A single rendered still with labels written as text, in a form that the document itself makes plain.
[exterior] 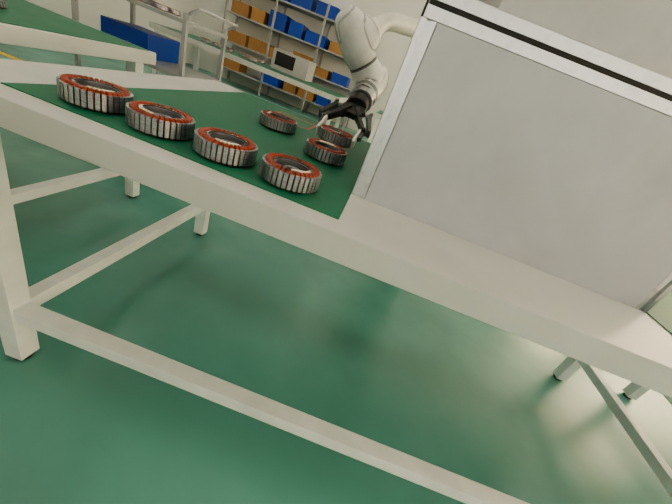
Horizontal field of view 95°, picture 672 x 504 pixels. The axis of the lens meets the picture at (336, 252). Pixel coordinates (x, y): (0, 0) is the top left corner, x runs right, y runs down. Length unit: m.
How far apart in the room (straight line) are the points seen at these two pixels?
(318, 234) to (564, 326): 0.40
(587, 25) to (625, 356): 0.53
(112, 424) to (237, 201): 0.76
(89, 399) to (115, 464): 0.20
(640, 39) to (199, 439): 1.26
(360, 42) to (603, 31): 0.69
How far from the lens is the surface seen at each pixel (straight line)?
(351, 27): 1.20
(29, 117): 0.71
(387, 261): 0.48
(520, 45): 0.67
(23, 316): 1.11
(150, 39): 3.28
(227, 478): 1.03
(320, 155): 0.81
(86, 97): 0.73
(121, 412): 1.11
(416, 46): 0.65
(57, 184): 1.73
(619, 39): 0.75
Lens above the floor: 0.95
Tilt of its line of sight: 28 degrees down
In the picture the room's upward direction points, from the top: 22 degrees clockwise
